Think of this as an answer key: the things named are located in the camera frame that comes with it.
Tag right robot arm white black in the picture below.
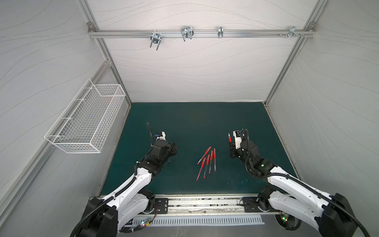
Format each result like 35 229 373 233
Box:
229 137 370 237

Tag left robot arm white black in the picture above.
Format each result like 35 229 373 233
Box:
70 139 177 237

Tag green table mat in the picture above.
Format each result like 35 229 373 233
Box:
101 102 294 195

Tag metal U-bolt clamp left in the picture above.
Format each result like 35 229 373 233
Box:
150 33 162 50

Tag metal u-bolt clamp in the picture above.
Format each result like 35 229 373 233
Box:
180 26 194 41
150 33 162 50

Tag metal U-bolt clamp middle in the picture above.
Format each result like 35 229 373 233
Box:
180 26 194 41

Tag metal bolt clamp right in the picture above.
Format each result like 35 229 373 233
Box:
278 27 305 39

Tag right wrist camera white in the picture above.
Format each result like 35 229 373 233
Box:
233 130 242 149

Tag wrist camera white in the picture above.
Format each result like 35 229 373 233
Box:
155 131 166 140
233 130 242 149

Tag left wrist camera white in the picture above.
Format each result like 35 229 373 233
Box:
155 131 166 140

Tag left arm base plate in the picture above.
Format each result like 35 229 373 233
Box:
143 198 169 214

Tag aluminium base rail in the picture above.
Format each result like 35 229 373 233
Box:
82 194 326 218

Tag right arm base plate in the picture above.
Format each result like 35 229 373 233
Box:
239 197 271 213

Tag white slotted cable duct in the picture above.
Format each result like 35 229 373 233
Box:
150 215 265 227

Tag left base cable bundle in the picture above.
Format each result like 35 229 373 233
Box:
121 207 158 234

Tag white wire basket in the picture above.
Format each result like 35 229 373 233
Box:
44 79 125 154

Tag small metal bracket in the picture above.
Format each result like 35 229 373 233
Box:
218 26 224 39

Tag aluminium crossbar rail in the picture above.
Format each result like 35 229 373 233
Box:
89 29 316 39

